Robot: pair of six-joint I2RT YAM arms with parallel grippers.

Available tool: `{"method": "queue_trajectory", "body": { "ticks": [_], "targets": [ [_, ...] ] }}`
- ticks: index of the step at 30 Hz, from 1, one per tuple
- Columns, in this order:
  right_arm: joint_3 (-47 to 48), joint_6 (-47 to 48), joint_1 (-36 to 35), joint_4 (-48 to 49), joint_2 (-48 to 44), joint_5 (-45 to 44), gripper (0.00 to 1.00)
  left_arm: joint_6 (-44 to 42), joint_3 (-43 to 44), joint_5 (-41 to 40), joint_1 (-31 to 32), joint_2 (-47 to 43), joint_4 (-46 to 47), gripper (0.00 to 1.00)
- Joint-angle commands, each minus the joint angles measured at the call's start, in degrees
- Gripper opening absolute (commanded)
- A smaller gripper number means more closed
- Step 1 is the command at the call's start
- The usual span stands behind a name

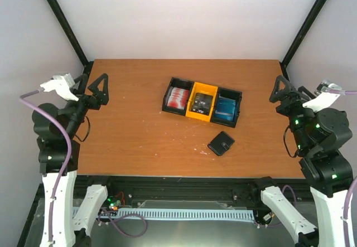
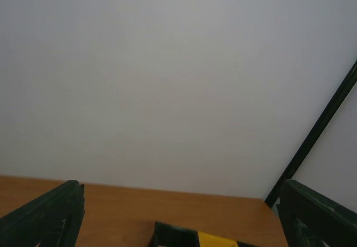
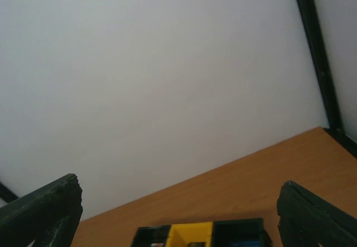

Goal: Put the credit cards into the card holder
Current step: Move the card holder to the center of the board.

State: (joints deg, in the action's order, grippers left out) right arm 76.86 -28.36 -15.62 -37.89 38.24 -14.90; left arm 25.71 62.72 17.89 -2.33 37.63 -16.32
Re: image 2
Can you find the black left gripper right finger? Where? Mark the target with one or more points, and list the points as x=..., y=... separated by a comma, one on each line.
x=309, y=218

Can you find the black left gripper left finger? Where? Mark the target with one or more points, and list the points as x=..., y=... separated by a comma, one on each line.
x=52, y=219

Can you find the black bin with red cards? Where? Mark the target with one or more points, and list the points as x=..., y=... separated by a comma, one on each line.
x=169, y=235

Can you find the black frame post right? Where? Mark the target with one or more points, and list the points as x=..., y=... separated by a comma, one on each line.
x=316, y=131

